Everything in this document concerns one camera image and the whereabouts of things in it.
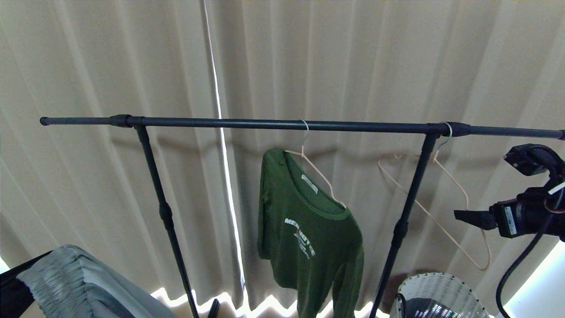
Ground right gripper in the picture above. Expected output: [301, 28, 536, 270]
[490, 188, 565, 241]

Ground pink clothes hanger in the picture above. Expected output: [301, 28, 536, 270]
[285, 120, 348, 209]
[378, 123, 491, 271]

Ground green long-sleeved shirt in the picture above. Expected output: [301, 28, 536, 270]
[257, 148, 365, 318]

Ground pale grey shorts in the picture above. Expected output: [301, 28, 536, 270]
[17, 244, 177, 318]

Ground white laundry basket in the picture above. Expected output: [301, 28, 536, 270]
[394, 273, 490, 318]

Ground black clothes rack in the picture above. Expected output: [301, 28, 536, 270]
[40, 114, 565, 318]

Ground black cable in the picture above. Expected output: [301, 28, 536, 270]
[495, 190, 565, 318]

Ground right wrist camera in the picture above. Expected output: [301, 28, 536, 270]
[504, 144, 565, 178]

